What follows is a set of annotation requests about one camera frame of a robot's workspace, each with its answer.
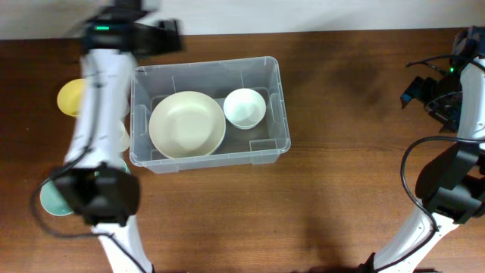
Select cream bowl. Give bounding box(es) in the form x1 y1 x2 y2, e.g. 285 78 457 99
149 91 227 158

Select yellow small bowl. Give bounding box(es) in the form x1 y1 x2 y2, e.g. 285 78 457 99
57 79 85 117

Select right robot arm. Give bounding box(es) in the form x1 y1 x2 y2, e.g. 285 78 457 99
358 53 484 272

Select light green small bowl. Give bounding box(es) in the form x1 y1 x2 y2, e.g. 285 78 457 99
40 181 73 216

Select white small bowl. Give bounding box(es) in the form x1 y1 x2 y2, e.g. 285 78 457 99
223 88 266 130

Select cream plastic cup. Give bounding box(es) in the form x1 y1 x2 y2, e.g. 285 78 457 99
118 121 130 152

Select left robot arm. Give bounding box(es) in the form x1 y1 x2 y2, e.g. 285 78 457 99
51 0 182 272

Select clear plastic storage bin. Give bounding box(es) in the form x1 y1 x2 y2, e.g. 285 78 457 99
129 56 291 174

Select green plastic cup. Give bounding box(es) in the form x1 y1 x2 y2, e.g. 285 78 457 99
120 158 131 174

